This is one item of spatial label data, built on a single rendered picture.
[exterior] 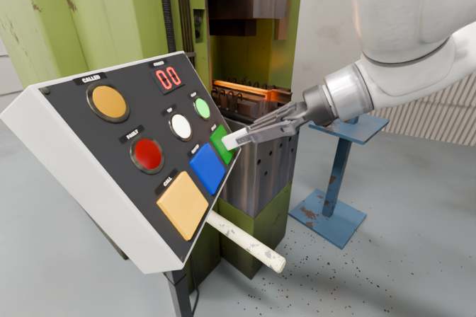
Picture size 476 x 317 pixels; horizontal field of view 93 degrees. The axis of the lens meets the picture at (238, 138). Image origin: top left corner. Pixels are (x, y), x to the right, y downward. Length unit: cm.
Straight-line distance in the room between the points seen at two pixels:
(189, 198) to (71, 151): 17
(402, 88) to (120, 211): 42
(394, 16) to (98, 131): 35
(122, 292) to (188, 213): 121
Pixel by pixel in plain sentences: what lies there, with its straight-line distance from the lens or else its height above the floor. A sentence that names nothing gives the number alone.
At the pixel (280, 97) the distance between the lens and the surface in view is 91.
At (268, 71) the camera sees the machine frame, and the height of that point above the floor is 104.
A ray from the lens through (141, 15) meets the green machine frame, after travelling 70.
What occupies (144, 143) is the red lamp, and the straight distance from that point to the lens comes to 34.
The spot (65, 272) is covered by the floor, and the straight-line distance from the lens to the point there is 177.
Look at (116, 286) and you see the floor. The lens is 158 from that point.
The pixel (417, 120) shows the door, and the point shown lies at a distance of 348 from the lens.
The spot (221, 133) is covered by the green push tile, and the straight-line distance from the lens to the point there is 52.
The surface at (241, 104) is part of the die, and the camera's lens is 87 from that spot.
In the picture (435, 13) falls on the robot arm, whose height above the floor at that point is 126.
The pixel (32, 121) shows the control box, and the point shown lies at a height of 116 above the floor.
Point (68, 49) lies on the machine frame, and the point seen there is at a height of 117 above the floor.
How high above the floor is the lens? 126
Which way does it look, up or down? 27 degrees down
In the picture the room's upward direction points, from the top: straight up
